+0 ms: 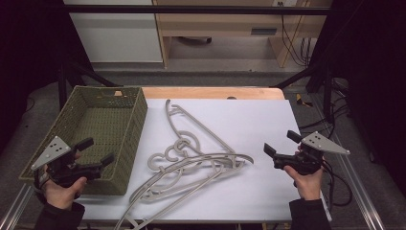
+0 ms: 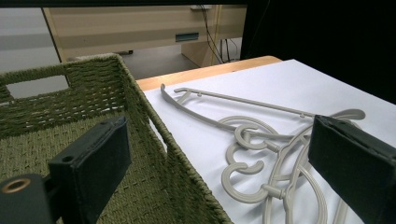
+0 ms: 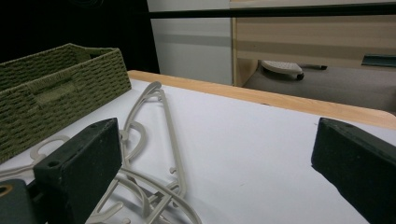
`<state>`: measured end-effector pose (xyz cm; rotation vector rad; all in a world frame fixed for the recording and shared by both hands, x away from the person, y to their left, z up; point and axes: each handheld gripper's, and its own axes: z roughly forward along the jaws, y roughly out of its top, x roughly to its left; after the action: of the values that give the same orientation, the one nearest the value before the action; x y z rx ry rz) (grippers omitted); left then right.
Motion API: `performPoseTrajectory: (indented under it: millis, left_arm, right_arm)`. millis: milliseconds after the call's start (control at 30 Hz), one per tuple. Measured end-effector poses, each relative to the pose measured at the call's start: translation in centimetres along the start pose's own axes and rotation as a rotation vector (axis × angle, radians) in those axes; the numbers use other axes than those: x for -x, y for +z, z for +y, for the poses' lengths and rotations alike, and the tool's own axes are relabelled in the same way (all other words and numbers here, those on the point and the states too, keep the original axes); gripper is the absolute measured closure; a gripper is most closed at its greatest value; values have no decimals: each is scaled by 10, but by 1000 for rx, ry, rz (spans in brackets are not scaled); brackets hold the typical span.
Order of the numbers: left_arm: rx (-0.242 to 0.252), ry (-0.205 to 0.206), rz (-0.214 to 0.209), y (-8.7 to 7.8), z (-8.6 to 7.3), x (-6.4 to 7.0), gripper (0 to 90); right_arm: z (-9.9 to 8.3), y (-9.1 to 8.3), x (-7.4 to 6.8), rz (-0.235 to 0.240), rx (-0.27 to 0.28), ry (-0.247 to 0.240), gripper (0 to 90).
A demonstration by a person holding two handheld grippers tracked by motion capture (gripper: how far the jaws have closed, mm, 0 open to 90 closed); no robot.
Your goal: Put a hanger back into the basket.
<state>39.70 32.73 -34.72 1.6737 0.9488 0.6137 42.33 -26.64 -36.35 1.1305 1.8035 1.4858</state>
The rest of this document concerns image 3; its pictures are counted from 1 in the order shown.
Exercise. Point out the light wooden desk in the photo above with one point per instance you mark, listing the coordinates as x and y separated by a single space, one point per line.
311 34

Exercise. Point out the white chair base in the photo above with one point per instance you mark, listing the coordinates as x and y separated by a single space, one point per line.
280 67

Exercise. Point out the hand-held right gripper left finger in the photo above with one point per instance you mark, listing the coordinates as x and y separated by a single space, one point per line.
81 168

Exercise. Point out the green woven basket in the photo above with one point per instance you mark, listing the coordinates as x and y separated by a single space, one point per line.
62 93

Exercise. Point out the white table sheet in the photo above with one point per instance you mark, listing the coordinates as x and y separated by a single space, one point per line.
249 155

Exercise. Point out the black metal frame bar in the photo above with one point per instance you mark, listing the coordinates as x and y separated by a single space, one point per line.
280 11

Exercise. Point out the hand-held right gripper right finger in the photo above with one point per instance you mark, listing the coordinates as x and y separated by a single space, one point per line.
358 161

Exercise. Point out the white cabinet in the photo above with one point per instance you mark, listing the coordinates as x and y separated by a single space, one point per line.
193 56

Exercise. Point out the grey plastic clothes hanger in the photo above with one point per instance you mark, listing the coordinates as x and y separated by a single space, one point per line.
46 142
173 140
166 194

